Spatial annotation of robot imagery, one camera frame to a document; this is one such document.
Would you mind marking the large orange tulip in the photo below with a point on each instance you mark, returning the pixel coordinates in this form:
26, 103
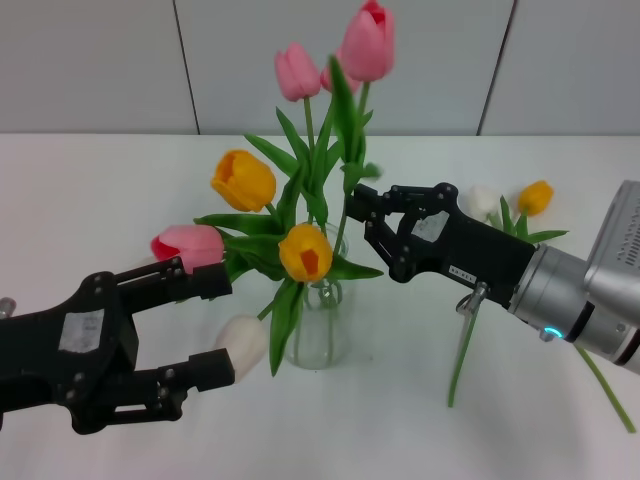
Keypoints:
245, 180

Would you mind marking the orange tulip with open centre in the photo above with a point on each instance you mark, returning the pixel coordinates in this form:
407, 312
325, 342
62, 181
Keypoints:
305, 250

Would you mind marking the pink tulip with red inside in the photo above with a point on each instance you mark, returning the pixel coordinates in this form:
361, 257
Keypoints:
192, 245

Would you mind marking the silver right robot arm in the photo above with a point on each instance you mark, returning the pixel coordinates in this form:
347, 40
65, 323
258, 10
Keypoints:
555, 290

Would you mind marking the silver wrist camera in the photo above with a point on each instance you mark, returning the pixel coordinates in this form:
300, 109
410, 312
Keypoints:
617, 240

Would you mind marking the tall pink tulip, pointed petals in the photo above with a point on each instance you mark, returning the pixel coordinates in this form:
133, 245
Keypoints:
330, 80

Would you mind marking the clear glass vase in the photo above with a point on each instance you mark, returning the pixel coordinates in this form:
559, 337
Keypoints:
320, 345

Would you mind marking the small white tulip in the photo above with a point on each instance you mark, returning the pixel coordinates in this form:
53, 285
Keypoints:
482, 202

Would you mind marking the small pink tulip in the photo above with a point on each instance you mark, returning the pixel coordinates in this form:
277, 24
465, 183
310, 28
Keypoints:
367, 42

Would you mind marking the tall pink tulip, closed bud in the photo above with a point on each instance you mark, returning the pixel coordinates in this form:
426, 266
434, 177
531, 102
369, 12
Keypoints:
297, 72

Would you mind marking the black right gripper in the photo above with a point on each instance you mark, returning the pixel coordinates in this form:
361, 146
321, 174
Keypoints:
480, 255

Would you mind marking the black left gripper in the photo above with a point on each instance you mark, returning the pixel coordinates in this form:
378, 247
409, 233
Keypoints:
90, 360

